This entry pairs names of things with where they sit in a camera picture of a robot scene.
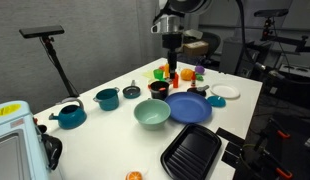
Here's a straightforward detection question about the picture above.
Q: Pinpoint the gray cabinet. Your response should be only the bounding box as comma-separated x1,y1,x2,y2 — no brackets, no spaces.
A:
218,38,254,79

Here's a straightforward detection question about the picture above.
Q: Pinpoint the black bar camera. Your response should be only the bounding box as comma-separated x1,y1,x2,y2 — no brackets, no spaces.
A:
18,24,65,39

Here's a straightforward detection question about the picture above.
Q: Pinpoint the black office chair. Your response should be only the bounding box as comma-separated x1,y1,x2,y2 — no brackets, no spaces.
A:
181,31,222,66

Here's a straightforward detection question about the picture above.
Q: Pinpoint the orange yellow toy bottle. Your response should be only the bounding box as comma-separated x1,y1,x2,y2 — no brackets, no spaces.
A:
163,62,171,79

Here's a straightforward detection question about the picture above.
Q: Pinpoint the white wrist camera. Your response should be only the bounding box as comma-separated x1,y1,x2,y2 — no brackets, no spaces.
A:
184,28,203,40

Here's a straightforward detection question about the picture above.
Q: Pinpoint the lime green sheet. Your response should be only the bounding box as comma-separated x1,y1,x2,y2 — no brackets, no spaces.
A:
142,69,156,80

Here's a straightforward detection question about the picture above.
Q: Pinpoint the black pouch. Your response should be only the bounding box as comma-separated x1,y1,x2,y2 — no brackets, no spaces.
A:
39,124,63,171

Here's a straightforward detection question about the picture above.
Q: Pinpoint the teal toy kettle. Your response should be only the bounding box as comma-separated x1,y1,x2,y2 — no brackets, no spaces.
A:
48,97,88,130

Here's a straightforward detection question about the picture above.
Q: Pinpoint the teal toy pot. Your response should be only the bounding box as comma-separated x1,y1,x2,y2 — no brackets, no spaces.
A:
92,86,121,112

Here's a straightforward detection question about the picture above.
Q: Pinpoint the red ketchup bottle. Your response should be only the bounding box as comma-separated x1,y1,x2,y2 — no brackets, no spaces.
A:
172,72,180,89

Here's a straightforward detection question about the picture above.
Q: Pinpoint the black tripod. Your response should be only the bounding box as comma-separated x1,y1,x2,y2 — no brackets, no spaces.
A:
39,35,79,98

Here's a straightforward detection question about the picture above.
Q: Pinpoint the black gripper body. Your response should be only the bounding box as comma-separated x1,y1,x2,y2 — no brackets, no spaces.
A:
161,33,182,66

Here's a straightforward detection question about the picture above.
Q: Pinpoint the black pan gray handle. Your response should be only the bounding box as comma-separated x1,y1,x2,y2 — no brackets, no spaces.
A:
186,84,210,98

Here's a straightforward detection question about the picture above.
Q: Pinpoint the purple toy fruit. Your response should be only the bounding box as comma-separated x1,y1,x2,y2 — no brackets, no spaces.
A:
194,65,206,75

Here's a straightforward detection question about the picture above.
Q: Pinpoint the large blue plate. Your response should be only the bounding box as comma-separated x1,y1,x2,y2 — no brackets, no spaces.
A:
164,91,213,124

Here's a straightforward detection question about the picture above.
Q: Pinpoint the small hot sauce bottle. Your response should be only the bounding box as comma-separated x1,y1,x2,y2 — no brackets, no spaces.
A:
190,70,197,89

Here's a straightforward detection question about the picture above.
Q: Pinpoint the mint green bowl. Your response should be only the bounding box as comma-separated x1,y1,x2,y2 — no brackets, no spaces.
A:
133,98,172,131

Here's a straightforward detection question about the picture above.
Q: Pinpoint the green toy cup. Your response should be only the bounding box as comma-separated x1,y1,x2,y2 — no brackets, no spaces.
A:
153,68,165,81

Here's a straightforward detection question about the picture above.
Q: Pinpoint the black tape patch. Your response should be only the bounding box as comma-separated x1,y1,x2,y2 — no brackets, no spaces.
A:
221,151,241,168
225,142,243,157

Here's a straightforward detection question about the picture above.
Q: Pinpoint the white paper plate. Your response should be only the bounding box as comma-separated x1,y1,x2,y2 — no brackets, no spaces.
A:
209,83,241,100

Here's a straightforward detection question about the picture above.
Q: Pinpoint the cardboard box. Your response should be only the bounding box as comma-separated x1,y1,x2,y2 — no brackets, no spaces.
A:
182,40,210,57

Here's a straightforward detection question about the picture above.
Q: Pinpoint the black ribbed tray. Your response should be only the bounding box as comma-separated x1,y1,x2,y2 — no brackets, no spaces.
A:
160,123,223,180

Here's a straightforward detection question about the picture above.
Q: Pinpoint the long black tape strip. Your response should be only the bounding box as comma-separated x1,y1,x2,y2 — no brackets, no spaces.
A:
215,127,245,143

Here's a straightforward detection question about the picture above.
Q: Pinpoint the small teal plate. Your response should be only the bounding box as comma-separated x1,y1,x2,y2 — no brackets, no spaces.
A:
206,95,227,108

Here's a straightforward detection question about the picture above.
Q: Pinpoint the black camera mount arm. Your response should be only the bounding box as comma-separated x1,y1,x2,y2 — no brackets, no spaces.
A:
261,16,310,54

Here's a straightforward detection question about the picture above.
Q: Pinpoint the black clamp orange handle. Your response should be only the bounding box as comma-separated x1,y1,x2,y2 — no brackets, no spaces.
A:
233,146,294,180
258,116,293,151

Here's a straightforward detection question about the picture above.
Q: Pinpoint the orange half toy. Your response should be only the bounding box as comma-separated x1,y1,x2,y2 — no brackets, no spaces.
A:
124,170,144,180

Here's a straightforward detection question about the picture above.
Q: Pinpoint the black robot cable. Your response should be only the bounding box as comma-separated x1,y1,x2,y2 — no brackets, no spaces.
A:
233,0,286,81

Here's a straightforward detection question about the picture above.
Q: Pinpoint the light blue toy oven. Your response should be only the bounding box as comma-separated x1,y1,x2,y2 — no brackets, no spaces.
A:
0,100,51,180

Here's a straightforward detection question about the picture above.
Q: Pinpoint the black cup gray handle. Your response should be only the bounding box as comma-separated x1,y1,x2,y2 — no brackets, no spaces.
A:
148,80,170,101

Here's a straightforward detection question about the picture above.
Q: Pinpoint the orange toy fruit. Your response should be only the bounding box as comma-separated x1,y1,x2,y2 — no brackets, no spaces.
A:
180,68,195,82

